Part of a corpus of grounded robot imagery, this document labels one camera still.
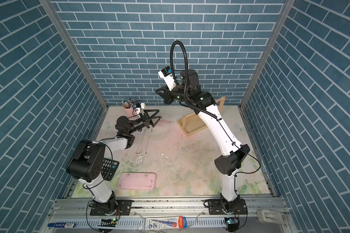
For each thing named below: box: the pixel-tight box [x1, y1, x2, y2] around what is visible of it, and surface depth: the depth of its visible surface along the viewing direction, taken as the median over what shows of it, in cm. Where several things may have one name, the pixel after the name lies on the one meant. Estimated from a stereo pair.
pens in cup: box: [122, 98, 137, 109], surface depth 110 cm
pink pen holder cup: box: [122, 105, 136, 118], surface depth 107 cm
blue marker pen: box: [47, 222, 77, 229], surface depth 69 cm
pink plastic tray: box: [118, 171, 157, 191], surface depth 82 cm
